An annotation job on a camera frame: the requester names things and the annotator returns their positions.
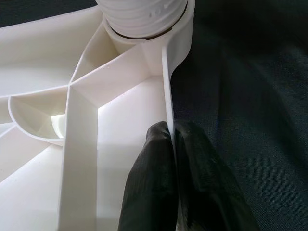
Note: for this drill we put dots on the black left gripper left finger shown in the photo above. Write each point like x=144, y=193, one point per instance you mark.
x=149, y=183

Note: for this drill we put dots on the white plastic children table top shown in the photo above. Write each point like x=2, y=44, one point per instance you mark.
x=48, y=132

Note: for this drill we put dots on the white plastic table leg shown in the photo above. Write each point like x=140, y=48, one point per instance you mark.
x=144, y=16

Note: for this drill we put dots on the black tablecloth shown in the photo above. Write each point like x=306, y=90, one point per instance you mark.
x=252, y=108

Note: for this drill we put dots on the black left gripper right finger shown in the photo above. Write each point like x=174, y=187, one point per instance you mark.
x=207, y=183

